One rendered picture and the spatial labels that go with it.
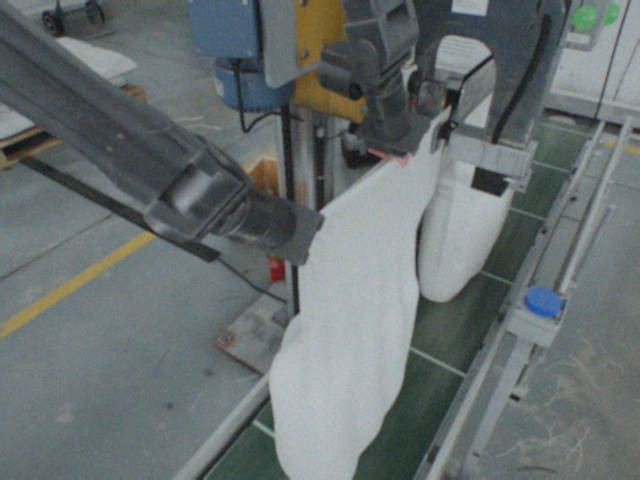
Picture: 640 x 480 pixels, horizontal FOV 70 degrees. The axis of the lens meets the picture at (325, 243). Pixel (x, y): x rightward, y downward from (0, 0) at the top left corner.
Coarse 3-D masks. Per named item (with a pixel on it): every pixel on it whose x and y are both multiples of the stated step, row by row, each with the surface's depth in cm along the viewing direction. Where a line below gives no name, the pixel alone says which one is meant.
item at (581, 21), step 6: (588, 6) 63; (576, 12) 64; (582, 12) 63; (588, 12) 63; (594, 12) 63; (576, 18) 64; (582, 18) 63; (588, 18) 63; (594, 18) 63; (576, 24) 64; (582, 24) 64; (588, 24) 63
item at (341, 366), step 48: (432, 144) 90; (384, 192) 77; (432, 192) 102; (336, 240) 70; (384, 240) 86; (336, 288) 77; (384, 288) 86; (288, 336) 81; (336, 336) 77; (384, 336) 85; (288, 384) 77; (336, 384) 75; (384, 384) 94; (288, 432) 83; (336, 432) 80
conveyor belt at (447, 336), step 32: (544, 128) 236; (576, 128) 236; (544, 160) 212; (544, 192) 192; (512, 224) 175; (416, 256) 161; (512, 256) 161; (480, 288) 149; (416, 320) 139; (448, 320) 139; (480, 320) 139; (416, 352) 130; (448, 352) 130; (480, 352) 141; (416, 384) 122; (448, 384) 122; (384, 416) 116; (416, 416) 115; (448, 416) 125; (256, 448) 109; (384, 448) 109; (416, 448) 109
